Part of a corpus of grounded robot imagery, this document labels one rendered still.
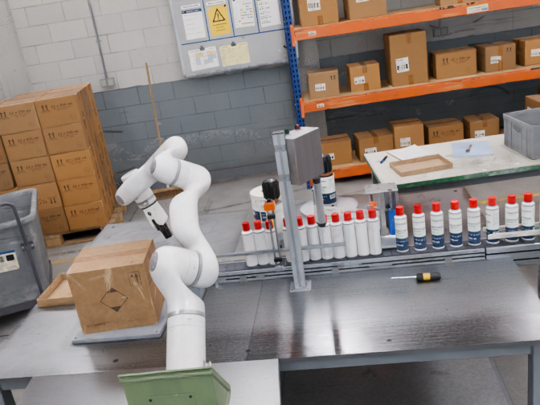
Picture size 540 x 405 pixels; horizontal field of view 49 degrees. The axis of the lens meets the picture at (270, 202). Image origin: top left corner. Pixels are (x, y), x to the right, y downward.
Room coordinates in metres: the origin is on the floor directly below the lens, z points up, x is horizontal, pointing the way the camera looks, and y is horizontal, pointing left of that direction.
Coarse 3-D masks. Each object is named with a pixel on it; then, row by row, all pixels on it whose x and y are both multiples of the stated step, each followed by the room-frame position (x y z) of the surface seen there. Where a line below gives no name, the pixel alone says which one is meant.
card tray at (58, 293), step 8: (64, 272) 2.66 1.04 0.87; (56, 280) 2.61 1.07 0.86; (64, 280) 2.65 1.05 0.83; (48, 288) 2.52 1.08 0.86; (56, 288) 2.57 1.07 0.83; (64, 288) 2.56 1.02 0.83; (40, 296) 2.45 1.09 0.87; (48, 296) 2.51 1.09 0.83; (56, 296) 2.49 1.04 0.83; (64, 296) 2.48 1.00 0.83; (40, 304) 2.41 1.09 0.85; (48, 304) 2.40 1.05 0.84; (56, 304) 2.40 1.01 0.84; (64, 304) 2.39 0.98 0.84; (72, 304) 2.39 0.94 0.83
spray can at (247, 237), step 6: (246, 222) 2.41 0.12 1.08; (246, 228) 2.38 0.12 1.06; (246, 234) 2.38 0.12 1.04; (252, 234) 2.39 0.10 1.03; (246, 240) 2.38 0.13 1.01; (252, 240) 2.38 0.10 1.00; (246, 246) 2.38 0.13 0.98; (252, 246) 2.38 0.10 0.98; (246, 258) 2.39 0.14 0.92; (252, 258) 2.38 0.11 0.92; (252, 264) 2.38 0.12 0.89
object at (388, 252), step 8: (392, 248) 2.34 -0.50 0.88; (432, 248) 2.28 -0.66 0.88; (448, 248) 2.26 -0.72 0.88; (456, 248) 2.25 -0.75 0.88; (464, 248) 2.24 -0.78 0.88; (472, 248) 2.23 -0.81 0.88; (360, 256) 2.32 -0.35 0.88; (368, 256) 2.30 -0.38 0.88; (376, 256) 2.29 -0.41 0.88; (384, 256) 2.28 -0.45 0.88; (224, 264) 2.45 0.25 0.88; (232, 264) 2.44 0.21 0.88; (240, 264) 2.42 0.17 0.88; (288, 264) 2.35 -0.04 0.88; (304, 264) 2.33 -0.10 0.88
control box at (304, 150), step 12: (300, 132) 2.27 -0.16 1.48; (312, 132) 2.27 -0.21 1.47; (288, 144) 2.20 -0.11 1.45; (300, 144) 2.21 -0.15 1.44; (312, 144) 2.26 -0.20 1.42; (288, 156) 2.21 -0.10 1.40; (300, 156) 2.20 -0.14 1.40; (312, 156) 2.26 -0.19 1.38; (300, 168) 2.19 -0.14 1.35; (312, 168) 2.25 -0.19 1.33; (300, 180) 2.19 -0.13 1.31
